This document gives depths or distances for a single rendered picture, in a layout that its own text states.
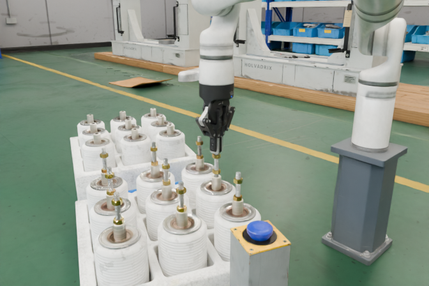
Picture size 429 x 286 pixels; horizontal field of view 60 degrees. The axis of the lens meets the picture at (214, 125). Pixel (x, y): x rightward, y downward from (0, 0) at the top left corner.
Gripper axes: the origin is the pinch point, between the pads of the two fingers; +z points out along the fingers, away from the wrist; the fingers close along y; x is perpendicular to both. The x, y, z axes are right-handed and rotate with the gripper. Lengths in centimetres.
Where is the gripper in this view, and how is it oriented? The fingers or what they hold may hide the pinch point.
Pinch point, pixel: (216, 143)
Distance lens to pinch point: 83.3
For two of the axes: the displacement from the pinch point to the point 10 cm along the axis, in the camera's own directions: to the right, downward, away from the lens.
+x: -8.4, -1.6, 5.2
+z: 0.0, 9.6, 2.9
